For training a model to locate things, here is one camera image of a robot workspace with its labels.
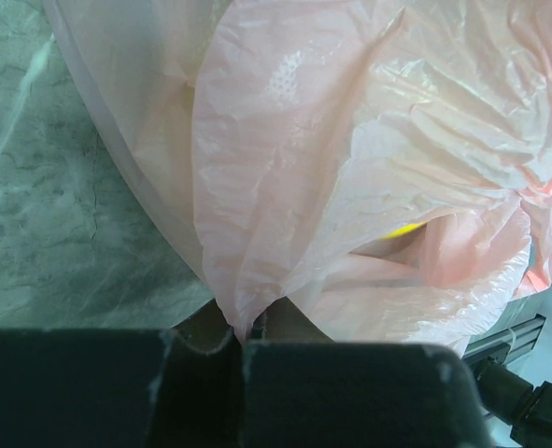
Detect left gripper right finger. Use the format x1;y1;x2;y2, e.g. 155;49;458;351
243;342;492;447

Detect aluminium rail frame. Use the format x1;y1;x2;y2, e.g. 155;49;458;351
462;315;545;367

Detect pink plastic bag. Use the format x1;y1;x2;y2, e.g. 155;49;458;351
44;1;552;350

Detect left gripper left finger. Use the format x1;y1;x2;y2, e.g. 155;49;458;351
0;329;238;447

